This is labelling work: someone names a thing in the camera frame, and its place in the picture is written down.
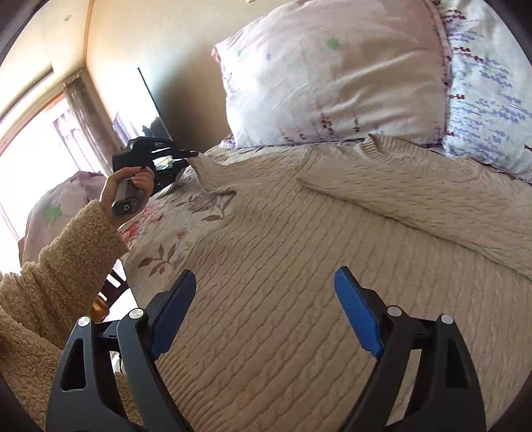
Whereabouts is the bright window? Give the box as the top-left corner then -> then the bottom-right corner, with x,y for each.
0,95 -> 104,252

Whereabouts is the pink floral pillow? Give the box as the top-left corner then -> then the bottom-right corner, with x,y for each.
211,0 -> 452,149

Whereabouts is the beige cable-knit sweater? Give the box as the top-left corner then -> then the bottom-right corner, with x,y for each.
157,134 -> 532,432

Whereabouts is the dark wooden chair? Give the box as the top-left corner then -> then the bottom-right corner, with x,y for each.
93,260 -> 128,323

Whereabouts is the pink floral bedding bundle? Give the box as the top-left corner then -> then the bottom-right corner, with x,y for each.
18,171 -> 109,267

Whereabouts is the floral bedspread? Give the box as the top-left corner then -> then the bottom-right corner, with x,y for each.
120,139 -> 238,309

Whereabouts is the sheer curtain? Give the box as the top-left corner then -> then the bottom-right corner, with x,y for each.
62,70 -> 122,176

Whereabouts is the person's left forearm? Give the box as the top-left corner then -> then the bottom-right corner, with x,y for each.
0,200 -> 130,432

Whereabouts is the blue floral pillow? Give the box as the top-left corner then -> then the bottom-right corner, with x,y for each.
440,0 -> 532,184

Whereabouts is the person's left hand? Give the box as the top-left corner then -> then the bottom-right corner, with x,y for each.
101,166 -> 156,228

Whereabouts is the black flat screen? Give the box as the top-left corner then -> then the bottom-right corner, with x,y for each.
137,65 -> 174,143

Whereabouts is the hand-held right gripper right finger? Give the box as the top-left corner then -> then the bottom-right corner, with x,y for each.
334,267 -> 487,432

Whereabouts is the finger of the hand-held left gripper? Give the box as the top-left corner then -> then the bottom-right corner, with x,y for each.
153,160 -> 189,197
155,147 -> 199,164

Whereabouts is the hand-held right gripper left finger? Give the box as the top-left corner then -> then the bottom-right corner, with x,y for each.
46,269 -> 197,432

